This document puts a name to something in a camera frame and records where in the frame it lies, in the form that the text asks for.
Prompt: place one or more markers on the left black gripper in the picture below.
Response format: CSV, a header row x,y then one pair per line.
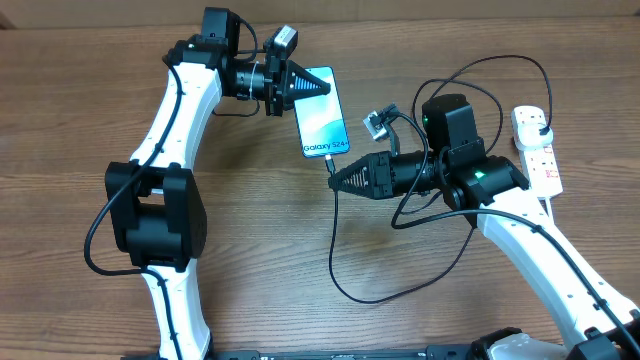
x,y
289,75

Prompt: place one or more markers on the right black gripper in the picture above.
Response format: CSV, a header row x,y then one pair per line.
x,y
381,178

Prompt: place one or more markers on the Samsung Galaxy smartphone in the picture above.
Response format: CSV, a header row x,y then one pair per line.
x,y
320,120

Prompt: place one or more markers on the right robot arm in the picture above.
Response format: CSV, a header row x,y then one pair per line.
x,y
594,319

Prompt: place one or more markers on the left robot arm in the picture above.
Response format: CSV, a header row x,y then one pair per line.
x,y
157,213

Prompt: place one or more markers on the white charger plug adapter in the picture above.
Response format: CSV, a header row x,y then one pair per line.
x,y
529,137

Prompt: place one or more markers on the white power strip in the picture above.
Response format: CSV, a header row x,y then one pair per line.
x,y
540,165

